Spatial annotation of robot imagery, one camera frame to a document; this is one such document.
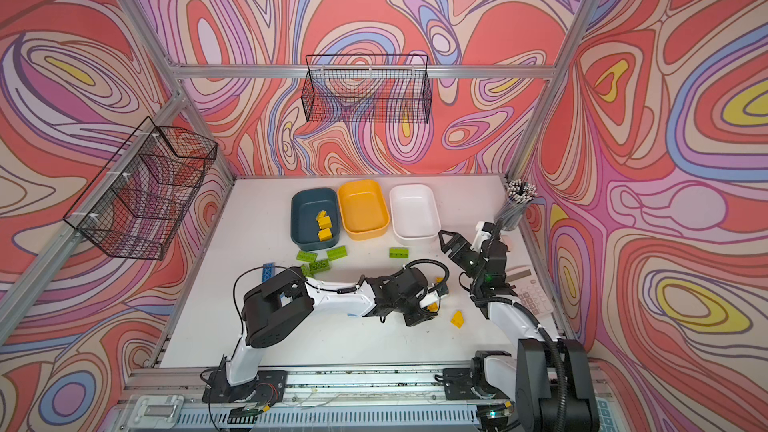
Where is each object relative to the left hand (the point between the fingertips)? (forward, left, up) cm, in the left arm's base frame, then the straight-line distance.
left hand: (434, 307), depth 86 cm
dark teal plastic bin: (+39, +44, +2) cm, 58 cm away
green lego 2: (+17, +10, +1) cm, 20 cm away
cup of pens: (+29, -27, +17) cm, 43 cm away
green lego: (+17, +40, 0) cm, 43 cm away
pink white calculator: (+8, -28, +1) cm, 30 cm away
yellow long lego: (-3, +2, +9) cm, 10 cm away
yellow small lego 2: (+33, +38, +2) cm, 50 cm away
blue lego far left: (+12, +51, 0) cm, 53 cm away
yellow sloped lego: (+30, +36, +1) cm, 47 cm away
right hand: (+15, -4, +11) cm, 19 cm away
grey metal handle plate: (-25, +69, +1) cm, 73 cm away
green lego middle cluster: (+13, +35, +1) cm, 38 cm away
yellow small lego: (+24, +34, +3) cm, 42 cm away
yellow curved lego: (-3, -7, -1) cm, 7 cm away
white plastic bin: (+34, +3, 0) cm, 35 cm away
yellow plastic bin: (+37, +23, 0) cm, 43 cm away
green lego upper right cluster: (+19, +30, -1) cm, 36 cm away
